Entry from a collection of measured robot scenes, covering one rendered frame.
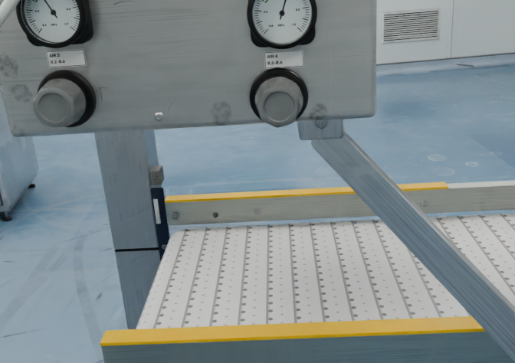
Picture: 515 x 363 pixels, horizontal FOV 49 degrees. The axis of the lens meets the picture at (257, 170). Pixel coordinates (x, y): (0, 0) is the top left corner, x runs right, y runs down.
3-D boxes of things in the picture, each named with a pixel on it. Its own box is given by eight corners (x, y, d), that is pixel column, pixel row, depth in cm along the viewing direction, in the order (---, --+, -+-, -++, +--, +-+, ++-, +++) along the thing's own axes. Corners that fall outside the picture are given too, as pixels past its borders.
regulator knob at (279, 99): (250, 138, 31) (244, 60, 29) (251, 125, 33) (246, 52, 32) (311, 135, 31) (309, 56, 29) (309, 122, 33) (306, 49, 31)
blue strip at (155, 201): (169, 326, 75) (149, 189, 68) (170, 324, 76) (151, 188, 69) (181, 326, 75) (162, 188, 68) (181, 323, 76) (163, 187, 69)
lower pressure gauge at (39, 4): (22, 50, 31) (8, -22, 29) (32, 47, 32) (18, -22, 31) (90, 47, 30) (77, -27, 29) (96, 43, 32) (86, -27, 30)
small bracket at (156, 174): (150, 186, 69) (148, 171, 68) (153, 179, 71) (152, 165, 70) (161, 185, 69) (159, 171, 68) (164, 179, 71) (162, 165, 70)
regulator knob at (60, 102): (29, 138, 31) (11, 58, 30) (44, 127, 33) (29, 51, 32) (88, 135, 31) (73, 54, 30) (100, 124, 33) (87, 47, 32)
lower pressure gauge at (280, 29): (249, 51, 30) (244, -22, 29) (250, 48, 32) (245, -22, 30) (318, 47, 30) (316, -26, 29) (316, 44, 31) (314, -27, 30)
